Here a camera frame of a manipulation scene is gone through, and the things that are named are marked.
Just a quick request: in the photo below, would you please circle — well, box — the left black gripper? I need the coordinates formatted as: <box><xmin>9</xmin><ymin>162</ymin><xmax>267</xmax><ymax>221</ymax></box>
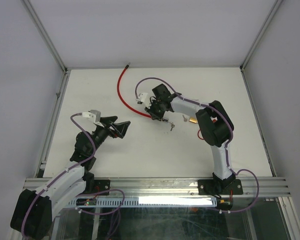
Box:
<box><xmin>88</xmin><ymin>115</ymin><xmax>130</xmax><ymax>155</ymax></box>

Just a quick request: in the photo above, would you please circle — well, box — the purple cable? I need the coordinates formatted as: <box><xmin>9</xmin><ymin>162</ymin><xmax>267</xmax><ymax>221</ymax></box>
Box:
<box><xmin>134</xmin><ymin>77</ymin><xmax>260</xmax><ymax>213</ymax></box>
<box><xmin>21</xmin><ymin>112</ymin><xmax>96</xmax><ymax>238</ymax></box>

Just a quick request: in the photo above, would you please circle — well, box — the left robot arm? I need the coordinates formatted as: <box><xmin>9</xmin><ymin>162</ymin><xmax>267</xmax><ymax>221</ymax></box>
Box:
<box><xmin>10</xmin><ymin>110</ymin><xmax>131</xmax><ymax>240</ymax></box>

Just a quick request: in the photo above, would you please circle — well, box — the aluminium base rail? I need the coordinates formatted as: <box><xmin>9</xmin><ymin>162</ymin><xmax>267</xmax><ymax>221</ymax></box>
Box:
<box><xmin>22</xmin><ymin>176</ymin><xmax>291</xmax><ymax>199</ymax></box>

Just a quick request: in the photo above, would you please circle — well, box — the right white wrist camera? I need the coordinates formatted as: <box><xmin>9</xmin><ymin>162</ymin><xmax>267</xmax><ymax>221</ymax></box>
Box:
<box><xmin>136</xmin><ymin>92</ymin><xmax>151</xmax><ymax>108</ymax></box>

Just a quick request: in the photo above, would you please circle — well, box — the thick red cable lock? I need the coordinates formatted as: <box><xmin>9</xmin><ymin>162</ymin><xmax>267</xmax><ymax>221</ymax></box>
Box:
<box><xmin>116</xmin><ymin>63</ymin><xmax>176</xmax><ymax>132</ymax></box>

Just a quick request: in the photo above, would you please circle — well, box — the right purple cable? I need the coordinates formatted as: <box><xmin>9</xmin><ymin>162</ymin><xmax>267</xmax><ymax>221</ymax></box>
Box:
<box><xmin>134</xmin><ymin>77</ymin><xmax>260</xmax><ymax>213</ymax></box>

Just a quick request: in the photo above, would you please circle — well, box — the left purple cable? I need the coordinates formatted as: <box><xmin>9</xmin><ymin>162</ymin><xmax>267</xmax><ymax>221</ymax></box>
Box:
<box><xmin>21</xmin><ymin>112</ymin><xmax>96</xmax><ymax>238</ymax></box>

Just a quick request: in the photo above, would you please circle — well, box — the brass padlock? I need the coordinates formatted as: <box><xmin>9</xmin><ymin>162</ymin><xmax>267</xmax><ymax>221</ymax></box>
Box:
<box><xmin>182</xmin><ymin>115</ymin><xmax>198</xmax><ymax>124</ymax></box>

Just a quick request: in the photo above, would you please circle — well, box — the white slotted cable duct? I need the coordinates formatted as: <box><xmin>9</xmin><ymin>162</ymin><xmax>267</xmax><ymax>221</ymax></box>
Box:
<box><xmin>65</xmin><ymin>196</ymin><xmax>217</xmax><ymax>208</ymax></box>

